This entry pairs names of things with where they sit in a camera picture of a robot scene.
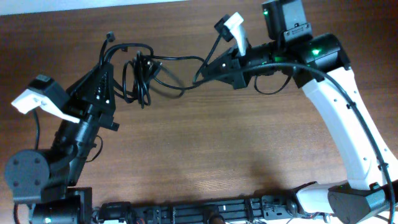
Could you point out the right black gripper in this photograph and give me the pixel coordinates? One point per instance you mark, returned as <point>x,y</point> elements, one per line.
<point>241,70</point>

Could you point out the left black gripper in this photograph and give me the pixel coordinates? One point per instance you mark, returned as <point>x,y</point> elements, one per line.
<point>100,111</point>

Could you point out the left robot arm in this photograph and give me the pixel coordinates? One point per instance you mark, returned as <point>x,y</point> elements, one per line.
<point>45,179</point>

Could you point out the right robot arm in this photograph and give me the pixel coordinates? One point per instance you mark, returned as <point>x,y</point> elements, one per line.
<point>320,67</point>

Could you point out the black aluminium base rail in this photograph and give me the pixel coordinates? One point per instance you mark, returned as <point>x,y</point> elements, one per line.
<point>245,210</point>

